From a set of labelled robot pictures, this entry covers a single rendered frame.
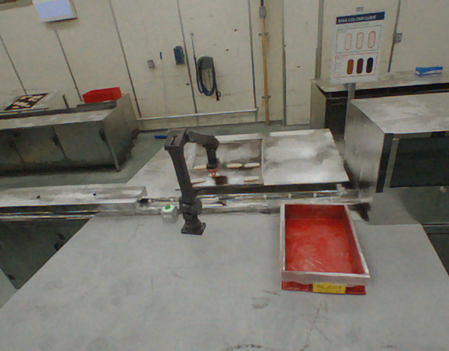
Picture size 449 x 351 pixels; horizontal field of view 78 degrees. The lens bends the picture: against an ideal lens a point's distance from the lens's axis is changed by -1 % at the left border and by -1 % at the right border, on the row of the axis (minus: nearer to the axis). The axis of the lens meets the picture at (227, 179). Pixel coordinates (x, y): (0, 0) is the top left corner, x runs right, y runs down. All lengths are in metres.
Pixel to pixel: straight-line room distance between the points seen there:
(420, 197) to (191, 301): 1.11
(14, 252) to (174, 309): 1.58
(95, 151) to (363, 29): 3.53
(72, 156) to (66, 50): 2.21
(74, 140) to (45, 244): 2.41
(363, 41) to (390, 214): 1.24
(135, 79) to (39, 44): 1.78
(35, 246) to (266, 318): 1.72
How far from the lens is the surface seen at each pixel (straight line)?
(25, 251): 2.47
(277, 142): 2.07
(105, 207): 1.83
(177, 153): 1.27
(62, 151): 4.67
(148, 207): 1.74
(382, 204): 1.50
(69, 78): 6.21
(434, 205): 1.60
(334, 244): 1.41
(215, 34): 5.12
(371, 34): 2.31
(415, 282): 1.35
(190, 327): 1.16
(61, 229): 2.12
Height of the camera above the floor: 1.77
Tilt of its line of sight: 30 degrees down
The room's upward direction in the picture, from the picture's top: 7 degrees counter-clockwise
